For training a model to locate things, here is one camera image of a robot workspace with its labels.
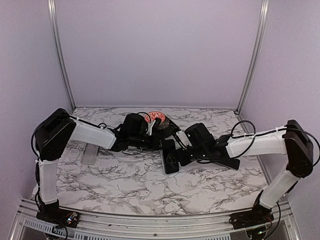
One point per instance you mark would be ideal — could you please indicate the clear magsafe phone case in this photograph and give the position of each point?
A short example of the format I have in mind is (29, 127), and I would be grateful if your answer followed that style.
(72, 155)

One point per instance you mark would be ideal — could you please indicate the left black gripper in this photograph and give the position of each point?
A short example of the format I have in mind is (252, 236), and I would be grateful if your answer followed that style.
(155, 143)

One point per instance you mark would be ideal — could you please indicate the left aluminium frame post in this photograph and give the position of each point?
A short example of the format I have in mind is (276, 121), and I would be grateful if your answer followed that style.
(59, 52)

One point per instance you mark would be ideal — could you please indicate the grey translucent phone case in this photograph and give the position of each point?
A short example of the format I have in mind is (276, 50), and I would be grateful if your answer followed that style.
(89, 154)

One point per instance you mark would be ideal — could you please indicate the aluminium frame post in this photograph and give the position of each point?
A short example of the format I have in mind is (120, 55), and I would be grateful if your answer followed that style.
(59, 52)
(258, 42)

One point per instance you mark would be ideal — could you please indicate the black square floral plate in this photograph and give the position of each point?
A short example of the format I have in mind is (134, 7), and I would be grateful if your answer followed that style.
(167, 128)

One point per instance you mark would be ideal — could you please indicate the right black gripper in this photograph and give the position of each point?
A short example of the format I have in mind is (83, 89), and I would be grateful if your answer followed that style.
(184, 161)

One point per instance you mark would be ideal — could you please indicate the front aluminium rail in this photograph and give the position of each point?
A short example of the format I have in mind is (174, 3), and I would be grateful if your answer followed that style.
(109, 226)

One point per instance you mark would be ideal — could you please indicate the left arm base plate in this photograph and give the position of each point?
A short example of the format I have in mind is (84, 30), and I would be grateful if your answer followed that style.
(59, 216)

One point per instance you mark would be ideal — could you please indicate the red white patterned bowl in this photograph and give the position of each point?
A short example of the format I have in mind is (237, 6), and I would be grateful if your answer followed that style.
(153, 115)

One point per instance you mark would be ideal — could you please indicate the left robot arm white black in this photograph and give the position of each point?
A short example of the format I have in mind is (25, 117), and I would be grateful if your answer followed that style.
(50, 139)

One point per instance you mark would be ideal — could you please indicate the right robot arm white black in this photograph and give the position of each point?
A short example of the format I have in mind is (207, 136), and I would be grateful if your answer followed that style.
(213, 188)

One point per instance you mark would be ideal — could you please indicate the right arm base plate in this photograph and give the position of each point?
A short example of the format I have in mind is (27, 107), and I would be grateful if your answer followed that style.
(246, 219)

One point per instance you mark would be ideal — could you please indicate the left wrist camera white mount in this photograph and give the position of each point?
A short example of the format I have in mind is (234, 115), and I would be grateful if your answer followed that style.
(153, 125)

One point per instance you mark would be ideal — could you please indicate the black smartphone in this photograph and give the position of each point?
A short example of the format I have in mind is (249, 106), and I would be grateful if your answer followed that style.
(169, 162)
(233, 164)

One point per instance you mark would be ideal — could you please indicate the right aluminium frame post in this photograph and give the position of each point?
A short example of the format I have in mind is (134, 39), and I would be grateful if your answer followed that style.
(258, 42)

